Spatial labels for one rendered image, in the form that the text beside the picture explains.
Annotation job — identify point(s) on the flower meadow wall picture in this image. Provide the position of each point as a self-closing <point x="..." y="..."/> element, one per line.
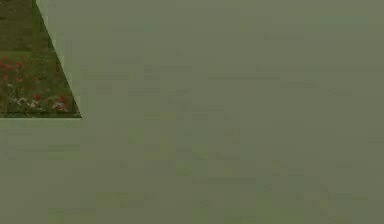
<point x="26" y="66"/>

